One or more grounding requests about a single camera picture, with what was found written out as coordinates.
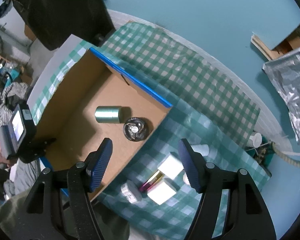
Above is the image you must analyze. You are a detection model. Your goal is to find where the white square adapter box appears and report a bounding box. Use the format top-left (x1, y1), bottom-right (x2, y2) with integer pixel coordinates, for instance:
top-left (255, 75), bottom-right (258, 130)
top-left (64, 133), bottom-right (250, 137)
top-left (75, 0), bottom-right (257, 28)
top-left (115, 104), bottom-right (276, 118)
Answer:
top-left (147, 179), bottom-right (177, 205)

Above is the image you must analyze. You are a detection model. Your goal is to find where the round black fan disc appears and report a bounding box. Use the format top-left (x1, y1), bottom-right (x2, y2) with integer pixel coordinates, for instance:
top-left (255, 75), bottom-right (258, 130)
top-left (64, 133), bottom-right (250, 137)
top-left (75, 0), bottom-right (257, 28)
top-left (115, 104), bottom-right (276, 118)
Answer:
top-left (123, 117), bottom-right (149, 142)

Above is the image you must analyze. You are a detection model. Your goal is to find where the silver foil sheet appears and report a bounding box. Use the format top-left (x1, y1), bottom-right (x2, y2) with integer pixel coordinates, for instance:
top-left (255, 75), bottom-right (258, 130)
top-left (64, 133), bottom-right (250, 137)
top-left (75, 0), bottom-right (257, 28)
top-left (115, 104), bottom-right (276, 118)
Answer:
top-left (262, 47), bottom-right (300, 145)

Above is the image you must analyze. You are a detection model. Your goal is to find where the cardboard pieces stack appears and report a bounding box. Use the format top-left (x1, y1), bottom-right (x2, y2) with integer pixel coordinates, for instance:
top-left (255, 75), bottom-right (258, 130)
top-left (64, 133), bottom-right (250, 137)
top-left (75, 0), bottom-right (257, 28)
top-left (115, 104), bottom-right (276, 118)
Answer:
top-left (250, 34), bottom-right (284, 61)

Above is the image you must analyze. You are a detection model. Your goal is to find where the white cup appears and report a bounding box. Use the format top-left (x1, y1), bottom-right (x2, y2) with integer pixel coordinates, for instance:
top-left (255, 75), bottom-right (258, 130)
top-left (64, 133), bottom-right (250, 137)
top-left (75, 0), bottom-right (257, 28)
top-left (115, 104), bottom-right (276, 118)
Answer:
top-left (247, 132), bottom-right (262, 148)

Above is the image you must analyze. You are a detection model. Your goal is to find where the green checkered tablecloth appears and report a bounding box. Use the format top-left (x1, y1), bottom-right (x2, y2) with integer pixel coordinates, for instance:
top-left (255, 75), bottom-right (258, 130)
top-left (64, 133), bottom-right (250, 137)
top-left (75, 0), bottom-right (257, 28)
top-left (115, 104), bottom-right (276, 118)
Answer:
top-left (31, 21), bottom-right (271, 240)

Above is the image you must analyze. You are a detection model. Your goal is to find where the green metallic cylinder can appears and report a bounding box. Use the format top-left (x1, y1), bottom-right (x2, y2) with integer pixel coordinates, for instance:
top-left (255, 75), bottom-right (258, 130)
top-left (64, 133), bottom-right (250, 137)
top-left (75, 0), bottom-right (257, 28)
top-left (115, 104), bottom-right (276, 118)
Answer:
top-left (94, 106), bottom-right (121, 124)

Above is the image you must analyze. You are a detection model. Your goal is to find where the striped cloth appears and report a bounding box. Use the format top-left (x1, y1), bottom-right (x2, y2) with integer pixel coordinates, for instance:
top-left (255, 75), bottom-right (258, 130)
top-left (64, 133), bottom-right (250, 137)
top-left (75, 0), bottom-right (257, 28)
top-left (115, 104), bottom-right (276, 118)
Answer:
top-left (0, 82), bottom-right (31, 127)

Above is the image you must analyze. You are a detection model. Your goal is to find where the blue-edged cardboard box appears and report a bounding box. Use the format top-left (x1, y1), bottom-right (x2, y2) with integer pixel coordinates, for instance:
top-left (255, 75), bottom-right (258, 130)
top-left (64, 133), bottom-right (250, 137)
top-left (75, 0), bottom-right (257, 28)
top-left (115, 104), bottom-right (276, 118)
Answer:
top-left (36, 48), bottom-right (172, 199)

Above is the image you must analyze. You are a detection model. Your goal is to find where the beige rope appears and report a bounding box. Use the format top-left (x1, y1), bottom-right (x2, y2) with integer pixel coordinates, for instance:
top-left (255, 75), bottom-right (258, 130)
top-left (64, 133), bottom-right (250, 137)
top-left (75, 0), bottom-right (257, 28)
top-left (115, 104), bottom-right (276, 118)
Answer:
top-left (272, 142), bottom-right (300, 169)

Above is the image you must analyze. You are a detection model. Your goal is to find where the white oval case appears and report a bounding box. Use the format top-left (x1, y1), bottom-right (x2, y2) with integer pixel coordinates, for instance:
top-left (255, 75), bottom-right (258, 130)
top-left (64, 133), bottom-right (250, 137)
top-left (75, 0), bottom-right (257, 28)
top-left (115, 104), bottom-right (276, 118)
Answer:
top-left (121, 180), bottom-right (142, 204)

